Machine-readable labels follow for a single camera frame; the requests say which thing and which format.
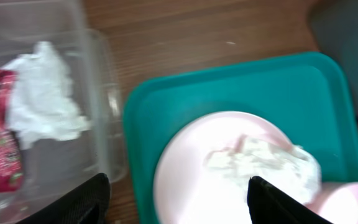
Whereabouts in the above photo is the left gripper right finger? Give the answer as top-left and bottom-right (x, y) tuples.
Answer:
(247, 176), (332, 224)

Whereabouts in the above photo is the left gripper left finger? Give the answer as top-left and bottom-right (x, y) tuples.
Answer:
(17, 173), (111, 224)

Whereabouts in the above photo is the small pink plate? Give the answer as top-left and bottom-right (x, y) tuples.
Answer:
(306, 182), (358, 224)

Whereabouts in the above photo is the white napkin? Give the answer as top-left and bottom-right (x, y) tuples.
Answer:
(2, 42), (90, 150)

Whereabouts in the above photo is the grey dishwasher rack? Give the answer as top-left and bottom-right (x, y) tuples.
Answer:
(309, 0), (358, 115)

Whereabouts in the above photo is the large pink plate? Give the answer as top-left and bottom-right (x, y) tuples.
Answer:
(152, 110), (295, 224)

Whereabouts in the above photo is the teal serving tray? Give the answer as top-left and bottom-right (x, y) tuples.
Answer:
(123, 52), (358, 223)

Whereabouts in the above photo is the clear plastic bin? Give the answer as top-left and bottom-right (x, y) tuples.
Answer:
(0, 1), (127, 223)

